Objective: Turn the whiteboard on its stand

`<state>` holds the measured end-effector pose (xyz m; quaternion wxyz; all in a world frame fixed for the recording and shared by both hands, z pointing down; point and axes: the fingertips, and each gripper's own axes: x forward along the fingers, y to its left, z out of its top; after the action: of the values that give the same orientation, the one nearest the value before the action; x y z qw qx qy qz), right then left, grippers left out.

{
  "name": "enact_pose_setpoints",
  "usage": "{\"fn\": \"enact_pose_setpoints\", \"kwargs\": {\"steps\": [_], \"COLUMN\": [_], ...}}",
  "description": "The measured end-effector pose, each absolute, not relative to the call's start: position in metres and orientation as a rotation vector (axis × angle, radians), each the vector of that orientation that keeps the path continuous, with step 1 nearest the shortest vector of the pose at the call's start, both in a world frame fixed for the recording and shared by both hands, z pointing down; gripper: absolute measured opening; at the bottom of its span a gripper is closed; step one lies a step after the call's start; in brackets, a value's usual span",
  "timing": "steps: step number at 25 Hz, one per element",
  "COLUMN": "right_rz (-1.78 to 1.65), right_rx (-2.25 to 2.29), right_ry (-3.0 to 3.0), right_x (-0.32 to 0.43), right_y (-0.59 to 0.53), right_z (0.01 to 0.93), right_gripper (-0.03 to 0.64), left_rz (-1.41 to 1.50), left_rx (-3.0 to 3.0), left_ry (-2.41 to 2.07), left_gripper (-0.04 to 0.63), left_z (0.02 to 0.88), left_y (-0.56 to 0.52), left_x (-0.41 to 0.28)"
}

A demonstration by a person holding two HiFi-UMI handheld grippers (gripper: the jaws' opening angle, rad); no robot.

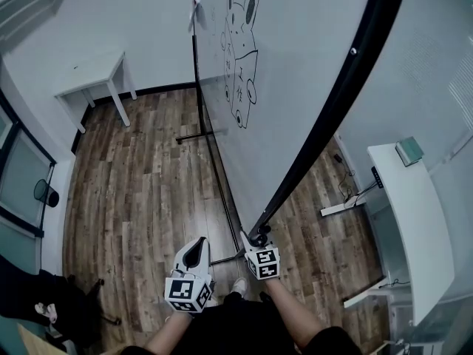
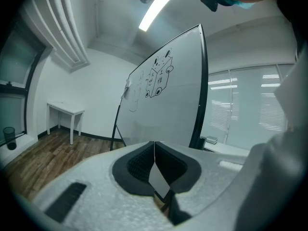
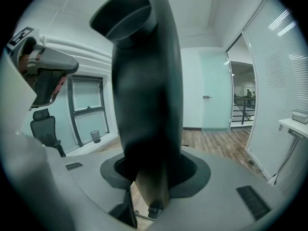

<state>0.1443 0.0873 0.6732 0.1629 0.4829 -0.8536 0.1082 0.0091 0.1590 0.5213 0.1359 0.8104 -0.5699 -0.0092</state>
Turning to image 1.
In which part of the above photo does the pink plush charm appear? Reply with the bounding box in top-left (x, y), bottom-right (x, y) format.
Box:
top-left (34, 301), bottom-right (58, 325)

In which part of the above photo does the person's white shoe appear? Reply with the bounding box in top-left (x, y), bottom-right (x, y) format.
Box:
top-left (229, 277), bottom-right (248, 297)

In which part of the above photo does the black chair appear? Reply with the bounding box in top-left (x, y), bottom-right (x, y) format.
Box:
top-left (0, 253), bottom-right (123, 347)

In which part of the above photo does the white whiteboard with black stand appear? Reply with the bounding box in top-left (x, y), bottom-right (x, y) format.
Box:
top-left (175, 0), bottom-right (412, 266)

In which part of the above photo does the small white table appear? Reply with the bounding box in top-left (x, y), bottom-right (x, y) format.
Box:
top-left (54, 51), bottom-right (138, 135)

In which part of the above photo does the black-framed window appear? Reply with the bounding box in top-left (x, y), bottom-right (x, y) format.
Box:
top-left (0, 87), bottom-right (58, 240)

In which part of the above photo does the white height-adjustable desk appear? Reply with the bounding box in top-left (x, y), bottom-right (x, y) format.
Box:
top-left (320, 142), bottom-right (456, 328)

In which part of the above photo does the person's left forearm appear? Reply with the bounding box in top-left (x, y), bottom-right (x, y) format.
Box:
top-left (145, 308), bottom-right (194, 355)

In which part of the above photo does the person's black clothing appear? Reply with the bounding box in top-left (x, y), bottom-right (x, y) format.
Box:
top-left (120, 290), bottom-right (365, 355)

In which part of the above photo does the green book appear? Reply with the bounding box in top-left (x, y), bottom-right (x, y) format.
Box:
top-left (394, 135), bottom-right (425, 168)

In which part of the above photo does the black mesh wastebasket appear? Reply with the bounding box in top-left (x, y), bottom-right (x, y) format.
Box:
top-left (33, 178), bottom-right (61, 209)

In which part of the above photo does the black desk control panel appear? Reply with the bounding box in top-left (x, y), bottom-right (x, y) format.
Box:
top-left (370, 165), bottom-right (385, 189)

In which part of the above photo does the person's right forearm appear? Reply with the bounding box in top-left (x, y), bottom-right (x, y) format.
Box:
top-left (262, 276), bottom-right (333, 351)

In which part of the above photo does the light wooden board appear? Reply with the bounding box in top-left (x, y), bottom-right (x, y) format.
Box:
top-left (16, 322), bottom-right (66, 355)

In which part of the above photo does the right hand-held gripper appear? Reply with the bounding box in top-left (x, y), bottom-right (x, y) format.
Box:
top-left (239, 231), bottom-right (281, 281)

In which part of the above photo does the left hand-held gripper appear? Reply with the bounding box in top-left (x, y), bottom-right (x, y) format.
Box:
top-left (164, 237), bottom-right (216, 316)

